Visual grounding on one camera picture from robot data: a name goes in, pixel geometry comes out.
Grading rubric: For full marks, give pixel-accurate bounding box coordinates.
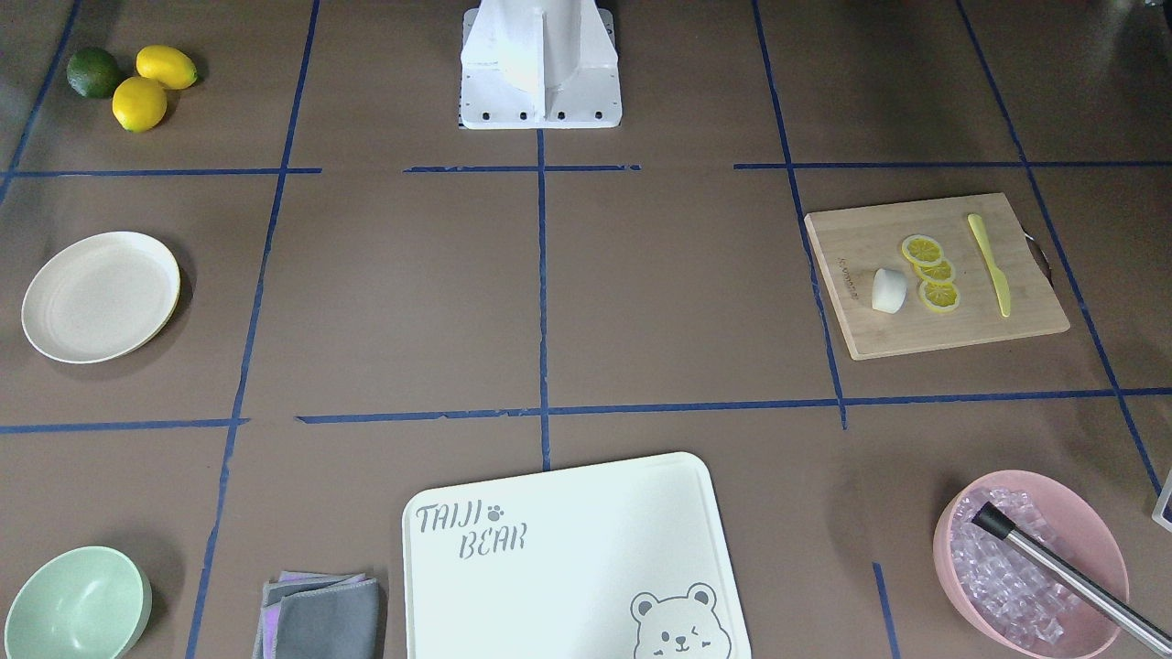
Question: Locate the white tray with bear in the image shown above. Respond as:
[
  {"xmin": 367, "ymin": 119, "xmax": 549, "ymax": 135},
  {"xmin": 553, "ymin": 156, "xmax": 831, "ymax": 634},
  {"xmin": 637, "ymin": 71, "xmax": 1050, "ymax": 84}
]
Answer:
[{"xmin": 402, "ymin": 453, "xmax": 751, "ymax": 658}]

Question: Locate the lemon slice bottom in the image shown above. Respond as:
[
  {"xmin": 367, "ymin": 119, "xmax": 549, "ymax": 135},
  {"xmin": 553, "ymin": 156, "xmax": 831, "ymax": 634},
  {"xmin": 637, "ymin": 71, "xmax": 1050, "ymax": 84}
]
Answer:
[{"xmin": 917, "ymin": 281, "xmax": 961, "ymax": 313}]

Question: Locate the white cup rack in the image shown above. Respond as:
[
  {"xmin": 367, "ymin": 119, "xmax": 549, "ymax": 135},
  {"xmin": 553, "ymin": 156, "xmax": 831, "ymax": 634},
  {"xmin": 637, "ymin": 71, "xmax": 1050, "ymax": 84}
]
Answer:
[{"xmin": 1151, "ymin": 471, "xmax": 1172, "ymax": 534}]

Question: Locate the yellow lemon near plate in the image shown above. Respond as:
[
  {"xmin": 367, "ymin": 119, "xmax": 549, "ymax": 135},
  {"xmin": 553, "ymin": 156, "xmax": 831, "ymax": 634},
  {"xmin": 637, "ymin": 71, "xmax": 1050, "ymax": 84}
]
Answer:
[{"xmin": 113, "ymin": 76, "xmax": 168, "ymax": 134}]

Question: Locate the metal board handle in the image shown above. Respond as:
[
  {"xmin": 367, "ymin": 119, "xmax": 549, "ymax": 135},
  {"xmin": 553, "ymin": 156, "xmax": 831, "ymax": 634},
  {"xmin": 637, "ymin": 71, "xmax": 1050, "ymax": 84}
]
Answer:
[{"xmin": 1023, "ymin": 232, "xmax": 1054, "ymax": 286}]

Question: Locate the lemon slice middle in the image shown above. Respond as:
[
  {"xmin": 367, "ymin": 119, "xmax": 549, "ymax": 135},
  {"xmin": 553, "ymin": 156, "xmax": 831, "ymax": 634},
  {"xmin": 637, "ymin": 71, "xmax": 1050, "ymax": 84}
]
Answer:
[{"xmin": 913, "ymin": 258, "xmax": 956, "ymax": 286}]

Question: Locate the metal black-tipped scoop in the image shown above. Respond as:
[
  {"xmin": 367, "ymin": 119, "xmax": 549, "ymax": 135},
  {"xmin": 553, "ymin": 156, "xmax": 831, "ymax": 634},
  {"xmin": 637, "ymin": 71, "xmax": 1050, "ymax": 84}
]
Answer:
[{"xmin": 970, "ymin": 503, "xmax": 1171, "ymax": 658}]

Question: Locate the lemon slice top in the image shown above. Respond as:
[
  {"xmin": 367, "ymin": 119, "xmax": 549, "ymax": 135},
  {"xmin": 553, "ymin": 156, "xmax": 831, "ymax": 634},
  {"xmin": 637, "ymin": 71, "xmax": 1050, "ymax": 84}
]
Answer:
[{"xmin": 900, "ymin": 235, "xmax": 945, "ymax": 269}]

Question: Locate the yellow plastic knife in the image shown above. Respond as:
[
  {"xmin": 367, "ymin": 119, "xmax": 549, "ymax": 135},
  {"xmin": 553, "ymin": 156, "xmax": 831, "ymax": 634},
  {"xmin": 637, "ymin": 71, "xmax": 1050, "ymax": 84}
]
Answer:
[{"xmin": 966, "ymin": 213, "xmax": 1011, "ymax": 319}]

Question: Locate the green lime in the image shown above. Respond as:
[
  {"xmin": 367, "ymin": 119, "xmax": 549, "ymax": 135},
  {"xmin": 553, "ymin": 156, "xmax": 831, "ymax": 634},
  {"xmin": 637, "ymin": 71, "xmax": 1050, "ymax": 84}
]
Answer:
[{"xmin": 66, "ymin": 47, "xmax": 125, "ymax": 98}]

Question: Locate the yellow lemon far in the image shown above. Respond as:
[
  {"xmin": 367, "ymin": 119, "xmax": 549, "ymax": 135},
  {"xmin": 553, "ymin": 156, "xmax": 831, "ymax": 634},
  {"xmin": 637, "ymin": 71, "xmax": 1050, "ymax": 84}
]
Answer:
[{"xmin": 135, "ymin": 43, "xmax": 200, "ymax": 91}]

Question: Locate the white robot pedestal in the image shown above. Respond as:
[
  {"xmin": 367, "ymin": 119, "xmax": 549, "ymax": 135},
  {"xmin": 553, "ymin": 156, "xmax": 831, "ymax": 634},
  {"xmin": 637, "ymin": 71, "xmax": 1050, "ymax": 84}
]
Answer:
[{"xmin": 458, "ymin": 1, "xmax": 624, "ymax": 130}]

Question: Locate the lemon slice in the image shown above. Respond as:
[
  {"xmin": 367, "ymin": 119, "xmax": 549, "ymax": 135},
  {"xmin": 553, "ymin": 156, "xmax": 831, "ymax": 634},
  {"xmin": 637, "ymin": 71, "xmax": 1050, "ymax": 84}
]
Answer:
[
  {"xmin": 900, "ymin": 235, "xmax": 945, "ymax": 269},
  {"xmin": 913, "ymin": 258, "xmax": 956, "ymax": 286},
  {"xmin": 917, "ymin": 281, "xmax": 961, "ymax": 313}
]

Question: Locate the cream round plate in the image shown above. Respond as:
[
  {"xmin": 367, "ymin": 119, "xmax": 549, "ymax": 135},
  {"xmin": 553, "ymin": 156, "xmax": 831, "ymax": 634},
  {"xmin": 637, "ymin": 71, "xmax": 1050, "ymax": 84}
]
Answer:
[{"xmin": 21, "ymin": 231, "xmax": 180, "ymax": 364}]

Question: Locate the green bowl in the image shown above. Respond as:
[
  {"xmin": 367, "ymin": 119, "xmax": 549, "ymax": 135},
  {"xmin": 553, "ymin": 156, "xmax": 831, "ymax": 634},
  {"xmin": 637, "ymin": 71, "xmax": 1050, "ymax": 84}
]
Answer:
[{"xmin": 4, "ymin": 546, "xmax": 152, "ymax": 658}]

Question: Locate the wooden cutting board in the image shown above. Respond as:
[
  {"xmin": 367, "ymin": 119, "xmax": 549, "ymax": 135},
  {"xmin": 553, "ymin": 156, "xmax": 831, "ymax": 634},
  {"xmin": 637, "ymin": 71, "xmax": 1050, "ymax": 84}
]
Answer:
[{"xmin": 805, "ymin": 193, "xmax": 1070, "ymax": 362}]

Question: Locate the pink bowl with ice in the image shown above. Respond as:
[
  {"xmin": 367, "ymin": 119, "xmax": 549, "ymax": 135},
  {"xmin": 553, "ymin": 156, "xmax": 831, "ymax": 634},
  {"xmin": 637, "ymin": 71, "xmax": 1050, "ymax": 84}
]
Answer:
[{"xmin": 932, "ymin": 469, "xmax": 1130, "ymax": 658}]

